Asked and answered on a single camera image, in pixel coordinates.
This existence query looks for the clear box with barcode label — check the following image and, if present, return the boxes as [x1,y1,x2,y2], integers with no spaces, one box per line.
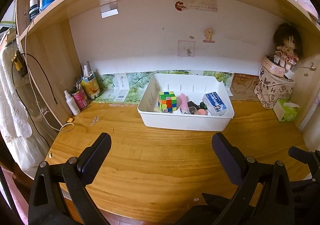
[202,92,227,116]

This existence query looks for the pink foam roll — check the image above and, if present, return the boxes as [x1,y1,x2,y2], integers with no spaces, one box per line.
[179,93,189,114]

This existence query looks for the multicolour puzzle cube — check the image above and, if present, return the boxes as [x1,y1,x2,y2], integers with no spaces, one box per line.
[158,91,177,113]

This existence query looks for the white spray bottle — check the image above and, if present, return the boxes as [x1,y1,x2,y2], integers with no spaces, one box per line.
[64,90,81,116]

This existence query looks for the green tissue pack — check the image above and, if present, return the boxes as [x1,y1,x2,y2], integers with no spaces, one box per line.
[273,99,300,123]

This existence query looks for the red pen cup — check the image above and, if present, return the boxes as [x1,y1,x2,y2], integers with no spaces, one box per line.
[71,88,89,110]

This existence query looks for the yellow juice carton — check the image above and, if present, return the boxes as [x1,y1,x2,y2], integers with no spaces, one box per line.
[82,61,100,100]

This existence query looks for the green fruit paper box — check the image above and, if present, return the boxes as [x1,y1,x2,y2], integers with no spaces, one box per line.
[94,69,234,104]

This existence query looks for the lettered canvas bag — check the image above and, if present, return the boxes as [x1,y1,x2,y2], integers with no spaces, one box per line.
[254,66,295,109]

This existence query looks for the white plastic storage bin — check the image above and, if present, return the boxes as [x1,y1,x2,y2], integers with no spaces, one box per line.
[138,74,234,131]

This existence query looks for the pink round tin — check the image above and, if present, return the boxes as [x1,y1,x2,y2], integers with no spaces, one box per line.
[262,56,285,78]

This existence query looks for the brown haired doll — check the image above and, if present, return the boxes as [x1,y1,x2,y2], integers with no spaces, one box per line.
[273,23,303,72]

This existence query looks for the pink square wall sticker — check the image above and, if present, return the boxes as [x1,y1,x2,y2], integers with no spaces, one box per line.
[177,40,195,57]

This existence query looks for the black cable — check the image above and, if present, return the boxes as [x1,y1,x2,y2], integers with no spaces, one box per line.
[11,52,58,145]

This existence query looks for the white cable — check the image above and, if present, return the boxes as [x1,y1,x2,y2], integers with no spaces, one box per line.
[16,37,75,133]

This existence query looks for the yellow duck wall sticker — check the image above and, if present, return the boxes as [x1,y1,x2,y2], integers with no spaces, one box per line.
[203,28,215,43]

